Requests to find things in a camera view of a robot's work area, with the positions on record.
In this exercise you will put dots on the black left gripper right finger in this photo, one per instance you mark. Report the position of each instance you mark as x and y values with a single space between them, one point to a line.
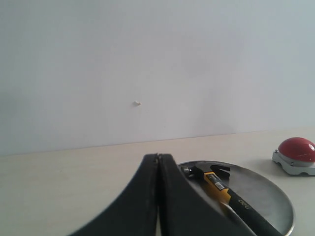
182 211

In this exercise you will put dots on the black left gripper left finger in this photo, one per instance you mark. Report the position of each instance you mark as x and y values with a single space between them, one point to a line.
134 212

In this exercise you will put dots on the black and yellow claw hammer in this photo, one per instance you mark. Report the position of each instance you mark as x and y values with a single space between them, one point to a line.
213 176

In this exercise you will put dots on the red dome push button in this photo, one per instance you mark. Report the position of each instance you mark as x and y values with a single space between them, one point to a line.
296 156

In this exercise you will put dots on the round stainless steel plate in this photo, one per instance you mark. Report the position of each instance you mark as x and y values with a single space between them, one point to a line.
262 194

